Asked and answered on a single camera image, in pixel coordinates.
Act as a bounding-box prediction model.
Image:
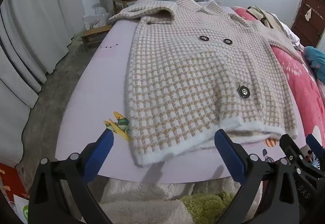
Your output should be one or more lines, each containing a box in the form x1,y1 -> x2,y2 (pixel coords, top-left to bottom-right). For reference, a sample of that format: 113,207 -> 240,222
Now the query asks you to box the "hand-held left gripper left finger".
29,130 -> 115,224

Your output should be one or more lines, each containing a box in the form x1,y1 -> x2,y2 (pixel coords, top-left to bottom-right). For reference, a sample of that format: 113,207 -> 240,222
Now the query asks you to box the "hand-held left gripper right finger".
214,129 -> 301,224

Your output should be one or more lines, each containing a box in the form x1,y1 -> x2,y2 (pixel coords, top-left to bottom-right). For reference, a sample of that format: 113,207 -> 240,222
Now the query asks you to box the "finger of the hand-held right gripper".
305,135 -> 325,163
279,134 -> 325,179

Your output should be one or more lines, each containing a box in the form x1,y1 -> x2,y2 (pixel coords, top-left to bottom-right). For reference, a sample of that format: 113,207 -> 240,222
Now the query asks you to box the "beige white houndstooth coat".
109,0 -> 305,166

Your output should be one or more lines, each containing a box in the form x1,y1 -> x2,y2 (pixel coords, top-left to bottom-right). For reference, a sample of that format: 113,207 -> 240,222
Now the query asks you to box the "beige clothes pile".
246,5 -> 292,36

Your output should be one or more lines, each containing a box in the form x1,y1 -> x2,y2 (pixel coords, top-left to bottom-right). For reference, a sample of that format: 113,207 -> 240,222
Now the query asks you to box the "green fluffy cloth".
180,191 -> 236,224

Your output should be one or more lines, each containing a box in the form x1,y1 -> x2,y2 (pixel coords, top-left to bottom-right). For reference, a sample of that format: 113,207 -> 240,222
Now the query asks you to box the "pink floral blanket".
232,6 -> 325,153

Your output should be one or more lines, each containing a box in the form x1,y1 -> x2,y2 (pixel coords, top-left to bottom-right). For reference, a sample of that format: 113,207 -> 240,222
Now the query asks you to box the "white fluffy blanket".
98,176 -> 257,224

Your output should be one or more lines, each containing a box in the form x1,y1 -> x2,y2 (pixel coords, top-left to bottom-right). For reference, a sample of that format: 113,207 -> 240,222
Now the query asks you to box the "bed with pink sheet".
54,0 -> 325,184

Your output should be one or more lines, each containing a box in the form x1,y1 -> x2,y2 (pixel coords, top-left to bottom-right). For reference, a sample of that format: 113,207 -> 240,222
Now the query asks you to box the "teal cloth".
303,46 -> 325,69

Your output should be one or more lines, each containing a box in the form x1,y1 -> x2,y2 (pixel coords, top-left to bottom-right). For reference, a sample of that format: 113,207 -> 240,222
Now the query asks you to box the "red cardboard box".
0,162 -> 27,204

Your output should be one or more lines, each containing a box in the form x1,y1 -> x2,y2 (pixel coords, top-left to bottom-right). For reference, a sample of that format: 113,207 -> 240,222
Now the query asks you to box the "white green paper bag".
13,195 -> 31,224

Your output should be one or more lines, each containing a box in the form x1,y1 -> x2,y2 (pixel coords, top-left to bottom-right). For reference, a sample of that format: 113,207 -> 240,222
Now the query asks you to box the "brown wooden door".
291,0 -> 325,48

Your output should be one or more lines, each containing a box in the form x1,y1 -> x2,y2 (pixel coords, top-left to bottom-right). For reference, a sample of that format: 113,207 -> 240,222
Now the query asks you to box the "small wooden stool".
82,24 -> 113,52

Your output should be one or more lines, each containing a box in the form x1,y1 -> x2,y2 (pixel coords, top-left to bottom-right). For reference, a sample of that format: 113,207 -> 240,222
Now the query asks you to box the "white plastic bag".
83,4 -> 109,30

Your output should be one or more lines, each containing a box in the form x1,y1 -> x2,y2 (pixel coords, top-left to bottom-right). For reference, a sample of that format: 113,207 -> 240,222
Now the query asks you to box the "white curtain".
0,0 -> 85,169

